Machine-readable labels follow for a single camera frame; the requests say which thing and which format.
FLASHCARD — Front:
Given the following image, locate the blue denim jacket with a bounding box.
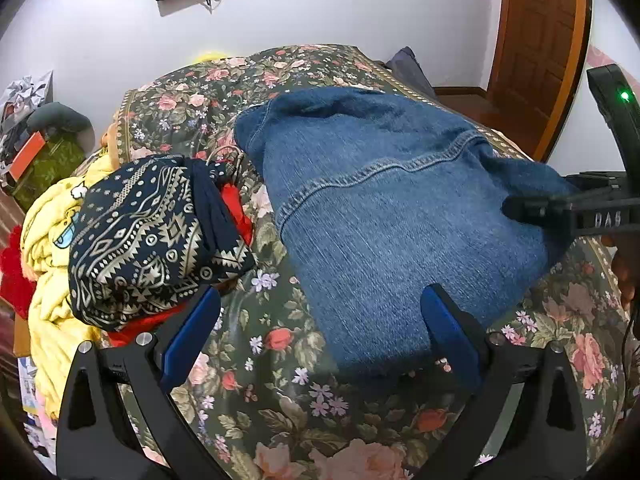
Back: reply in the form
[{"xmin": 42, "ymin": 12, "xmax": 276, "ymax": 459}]
[{"xmin": 234, "ymin": 87, "xmax": 574, "ymax": 377}]

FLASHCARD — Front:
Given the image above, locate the person's right hand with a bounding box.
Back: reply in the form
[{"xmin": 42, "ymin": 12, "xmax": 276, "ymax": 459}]
[{"xmin": 601, "ymin": 232, "xmax": 639, "ymax": 309}]

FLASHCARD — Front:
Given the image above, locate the floral green bedspread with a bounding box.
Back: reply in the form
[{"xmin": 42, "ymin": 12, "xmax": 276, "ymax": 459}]
[{"xmin": 108, "ymin": 44, "xmax": 639, "ymax": 479}]

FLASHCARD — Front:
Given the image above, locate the navy patterned garment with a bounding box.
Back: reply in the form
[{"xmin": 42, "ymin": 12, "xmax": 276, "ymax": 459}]
[{"xmin": 68, "ymin": 155, "xmax": 255, "ymax": 332}]

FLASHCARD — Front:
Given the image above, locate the yellow cartoon fleece blanket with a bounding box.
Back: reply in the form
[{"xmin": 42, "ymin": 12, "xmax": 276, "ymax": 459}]
[{"xmin": 21, "ymin": 154, "xmax": 113, "ymax": 419}]

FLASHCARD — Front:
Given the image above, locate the red garment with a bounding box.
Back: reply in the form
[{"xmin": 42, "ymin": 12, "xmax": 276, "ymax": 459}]
[{"xmin": 1, "ymin": 226, "xmax": 36, "ymax": 320}]

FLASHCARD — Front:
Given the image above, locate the wooden door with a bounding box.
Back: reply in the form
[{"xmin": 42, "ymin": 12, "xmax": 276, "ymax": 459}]
[{"xmin": 488, "ymin": 0, "xmax": 592, "ymax": 162}]

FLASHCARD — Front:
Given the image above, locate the green patterned storage box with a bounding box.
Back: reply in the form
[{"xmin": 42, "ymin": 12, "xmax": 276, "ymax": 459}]
[{"xmin": 6, "ymin": 133, "xmax": 85, "ymax": 212}]

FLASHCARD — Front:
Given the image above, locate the grey purple bag on floor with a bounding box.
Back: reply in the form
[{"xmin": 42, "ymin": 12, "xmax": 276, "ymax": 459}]
[{"xmin": 384, "ymin": 47, "xmax": 437, "ymax": 100}]

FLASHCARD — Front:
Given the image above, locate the orange box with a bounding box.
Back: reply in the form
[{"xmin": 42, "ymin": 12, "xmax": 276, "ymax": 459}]
[{"xmin": 9, "ymin": 131, "xmax": 46, "ymax": 181}]

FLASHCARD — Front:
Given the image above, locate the grey pillow on pile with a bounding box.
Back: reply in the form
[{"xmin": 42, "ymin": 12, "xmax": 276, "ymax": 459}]
[{"xmin": 26, "ymin": 102, "xmax": 96, "ymax": 152}]

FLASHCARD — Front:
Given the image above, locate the silver gift wrap pile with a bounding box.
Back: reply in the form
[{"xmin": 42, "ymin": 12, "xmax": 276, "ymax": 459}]
[{"xmin": 1, "ymin": 70, "xmax": 53, "ymax": 132}]

